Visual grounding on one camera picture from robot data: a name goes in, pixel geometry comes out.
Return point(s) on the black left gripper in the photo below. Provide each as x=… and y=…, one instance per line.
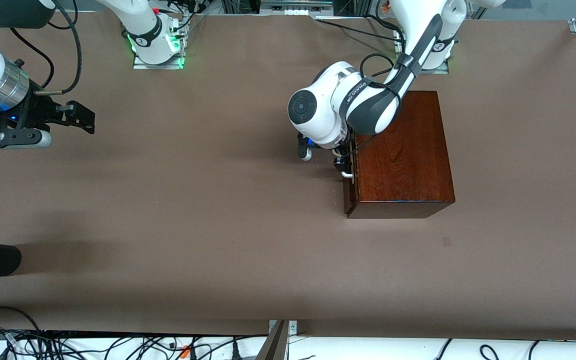
x=341, y=162

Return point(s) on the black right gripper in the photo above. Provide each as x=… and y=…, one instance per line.
x=38, y=109

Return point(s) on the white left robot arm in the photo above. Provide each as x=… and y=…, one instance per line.
x=328, y=100

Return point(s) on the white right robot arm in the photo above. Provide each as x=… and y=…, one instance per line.
x=138, y=15

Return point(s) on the dark brown wooden cabinet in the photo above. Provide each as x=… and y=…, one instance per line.
x=408, y=165

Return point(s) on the grey metal support bar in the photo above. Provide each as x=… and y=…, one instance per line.
x=275, y=345

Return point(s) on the black power plug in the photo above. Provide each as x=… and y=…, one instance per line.
x=235, y=351

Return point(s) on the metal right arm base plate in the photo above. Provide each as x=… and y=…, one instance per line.
x=158, y=65

